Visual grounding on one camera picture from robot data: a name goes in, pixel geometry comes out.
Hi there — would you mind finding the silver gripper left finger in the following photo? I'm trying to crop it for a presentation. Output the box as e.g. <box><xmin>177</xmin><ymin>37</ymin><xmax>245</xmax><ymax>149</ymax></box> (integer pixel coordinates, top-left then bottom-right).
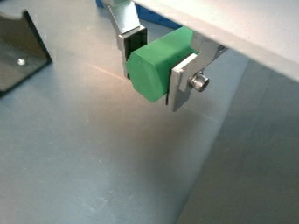
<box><xmin>98</xmin><ymin>0</ymin><xmax>148</xmax><ymax>81</ymax></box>

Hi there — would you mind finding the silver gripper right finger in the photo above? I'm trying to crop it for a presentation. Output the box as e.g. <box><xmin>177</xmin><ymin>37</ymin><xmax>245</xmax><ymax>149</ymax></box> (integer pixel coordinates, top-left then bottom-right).
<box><xmin>167</xmin><ymin>32</ymin><xmax>227</xmax><ymax>111</ymax></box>

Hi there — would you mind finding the green hexagon block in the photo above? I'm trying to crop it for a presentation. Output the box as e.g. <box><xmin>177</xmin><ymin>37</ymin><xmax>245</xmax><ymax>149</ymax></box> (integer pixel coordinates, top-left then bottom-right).
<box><xmin>125</xmin><ymin>27</ymin><xmax>197</xmax><ymax>102</ymax></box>

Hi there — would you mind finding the blue shape sorter base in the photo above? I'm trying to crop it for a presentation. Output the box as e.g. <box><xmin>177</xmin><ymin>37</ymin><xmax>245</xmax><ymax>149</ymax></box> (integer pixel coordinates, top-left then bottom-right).
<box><xmin>96</xmin><ymin>0</ymin><xmax>181</xmax><ymax>33</ymax></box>

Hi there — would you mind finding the black curved holder stand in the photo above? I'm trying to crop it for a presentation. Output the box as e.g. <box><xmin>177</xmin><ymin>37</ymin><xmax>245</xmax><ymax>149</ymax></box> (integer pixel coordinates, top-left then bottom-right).
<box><xmin>0</xmin><ymin>10</ymin><xmax>52</xmax><ymax>97</ymax></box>

